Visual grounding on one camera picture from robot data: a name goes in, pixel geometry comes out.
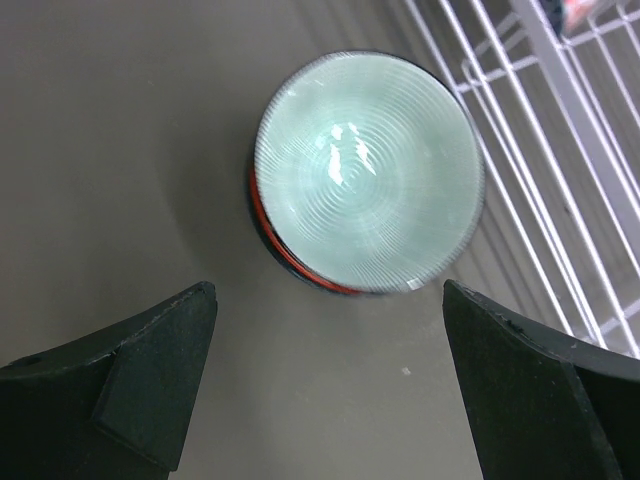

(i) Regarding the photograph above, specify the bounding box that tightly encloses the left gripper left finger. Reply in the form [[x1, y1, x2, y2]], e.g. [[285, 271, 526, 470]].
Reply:
[[1, 281, 218, 479]]

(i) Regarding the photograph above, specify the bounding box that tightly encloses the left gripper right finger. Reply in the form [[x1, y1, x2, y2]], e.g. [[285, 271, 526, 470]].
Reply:
[[443, 280, 639, 479]]

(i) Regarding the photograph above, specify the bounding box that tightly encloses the pale green bowl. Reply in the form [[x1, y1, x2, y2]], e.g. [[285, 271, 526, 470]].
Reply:
[[252, 51, 485, 294]]

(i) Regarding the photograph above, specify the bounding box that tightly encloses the dark bottom bowls stack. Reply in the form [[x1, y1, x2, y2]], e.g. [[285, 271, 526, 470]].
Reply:
[[245, 155, 384, 298]]

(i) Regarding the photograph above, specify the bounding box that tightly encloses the white wire dish rack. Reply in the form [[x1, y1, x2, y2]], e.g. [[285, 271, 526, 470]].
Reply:
[[406, 1, 639, 357]]

